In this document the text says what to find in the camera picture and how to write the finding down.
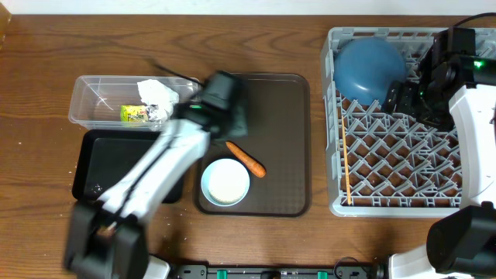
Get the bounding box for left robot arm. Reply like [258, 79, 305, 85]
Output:
[63, 71, 246, 278]

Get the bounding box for grey dishwasher rack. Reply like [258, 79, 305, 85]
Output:
[320, 26, 496, 219]

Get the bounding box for orange carrot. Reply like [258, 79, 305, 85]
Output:
[226, 141, 267, 178]

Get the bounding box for light blue bowl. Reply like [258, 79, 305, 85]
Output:
[200, 158, 250, 207]

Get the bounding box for clear plastic bin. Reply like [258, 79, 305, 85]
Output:
[68, 75, 199, 131]

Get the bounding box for white napkin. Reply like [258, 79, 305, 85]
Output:
[137, 79, 180, 122]

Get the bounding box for brown serving tray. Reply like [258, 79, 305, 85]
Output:
[194, 74, 311, 217]

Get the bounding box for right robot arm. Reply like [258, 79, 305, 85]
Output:
[381, 26, 495, 278]

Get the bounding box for wooden chopstick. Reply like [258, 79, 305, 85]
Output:
[341, 114, 352, 205]

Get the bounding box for dark blue plate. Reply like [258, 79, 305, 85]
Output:
[334, 37, 407, 105]

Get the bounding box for black plastic bin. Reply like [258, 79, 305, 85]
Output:
[71, 129, 189, 204]

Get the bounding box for yellow foil snack wrapper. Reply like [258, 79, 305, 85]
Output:
[120, 105, 171, 131]

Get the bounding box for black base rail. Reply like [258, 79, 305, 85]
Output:
[167, 263, 389, 279]

